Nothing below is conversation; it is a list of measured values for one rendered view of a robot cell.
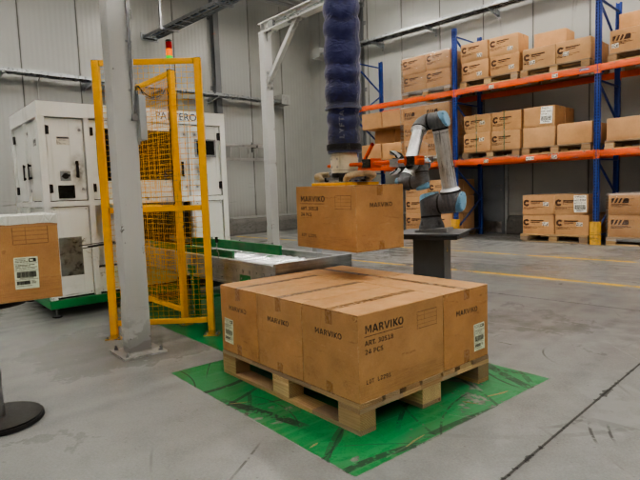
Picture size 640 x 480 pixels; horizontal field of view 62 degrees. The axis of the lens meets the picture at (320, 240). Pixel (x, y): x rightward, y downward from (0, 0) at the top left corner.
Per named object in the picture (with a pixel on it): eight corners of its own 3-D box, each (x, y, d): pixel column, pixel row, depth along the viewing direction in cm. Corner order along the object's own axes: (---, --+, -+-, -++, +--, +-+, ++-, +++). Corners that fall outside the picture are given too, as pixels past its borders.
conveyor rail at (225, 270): (141, 265, 535) (140, 246, 533) (146, 264, 538) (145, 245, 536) (273, 293, 358) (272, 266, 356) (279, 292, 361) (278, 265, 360)
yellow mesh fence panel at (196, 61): (105, 340, 408) (84, 59, 388) (109, 336, 418) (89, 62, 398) (218, 335, 411) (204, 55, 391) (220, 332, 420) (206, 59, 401)
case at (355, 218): (297, 246, 361) (295, 187, 357) (342, 240, 386) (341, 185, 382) (356, 252, 314) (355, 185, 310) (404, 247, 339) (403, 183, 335)
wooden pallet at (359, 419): (224, 371, 327) (222, 349, 326) (344, 338, 391) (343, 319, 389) (360, 436, 235) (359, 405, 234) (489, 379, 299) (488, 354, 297)
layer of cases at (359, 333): (223, 349, 326) (219, 284, 322) (343, 319, 389) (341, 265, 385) (359, 405, 234) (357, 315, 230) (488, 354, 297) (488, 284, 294)
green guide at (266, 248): (192, 245, 570) (191, 236, 569) (201, 244, 576) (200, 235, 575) (279, 255, 447) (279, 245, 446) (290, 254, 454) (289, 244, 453)
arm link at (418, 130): (411, 112, 392) (390, 184, 359) (428, 110, 385) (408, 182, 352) (418, 124, 399) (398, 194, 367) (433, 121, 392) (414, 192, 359)
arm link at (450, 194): (447, 210, 406) (430, 111, 391) (469, 209, 396) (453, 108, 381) (439, 215, 394) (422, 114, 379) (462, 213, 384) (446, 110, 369)
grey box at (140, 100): (130, 142, 374) (128, 98, 371) (137, 142, 378) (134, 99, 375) (141, 139, 359) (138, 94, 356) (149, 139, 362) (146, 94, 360)
